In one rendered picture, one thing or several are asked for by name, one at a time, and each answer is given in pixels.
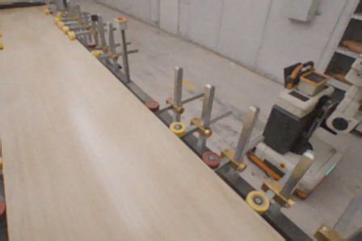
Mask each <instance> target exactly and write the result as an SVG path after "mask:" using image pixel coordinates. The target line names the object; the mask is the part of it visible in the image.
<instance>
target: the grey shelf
mask: <svg viewBox="0 0 362 241"><path fill-rule="evenodd" d="M361 20H362V0H355V3H354V4H353V7H352V8H351V10H350V12H349V15H348V16H347V18H346V21H345V24H344V25H343V27H342V29H341V30H340V31H341V32H340V33H339V35H338V38H337V39H336V41H335V43H334V46H333V47H332V50H331V52H330V55H329V56H328V58H327V60H326V63H325V64H324V66H323V67H322V70H321V73H320V74H324V75H326V76H328V77H330V80H328V81H327V82H326V84H328V85H329V86H332V87H333V88H334V89H335V90H334V91H333V93H332V96H331V97H332V99H338V100H339V101H343V99H344V96H345V94H346V92H347V91H348V89H349V88H350V87H351V86H352V85H349V84H347V83H345V82H342V81H339V80H337V79H335V78H334V75H335V74H336V73H335V72H333V71H332V70H333V68H334V67H335V66H336V67H338V68H341V69H342V70H346V71H349V70H350V69H351V66H352V65H353V64H354V62H355V61H356V59H358V56H359V55H360V54H359V53H354V52H352V51H348V48H344V47H342V46H341V45H342V43H343V41H344V40H347V39H351V38H352V39H353V40H362V21H361ZM358 26H359V27H358ZM354 33H355V34H354ZM353 34H354V36H353ZM341 57H342V58H341ZM340 59H341V61H340ZM356 129H357V130H359V131H360V132H362V120H361V121H360V122H359V126H358V127H357V128H356Z"/></svg>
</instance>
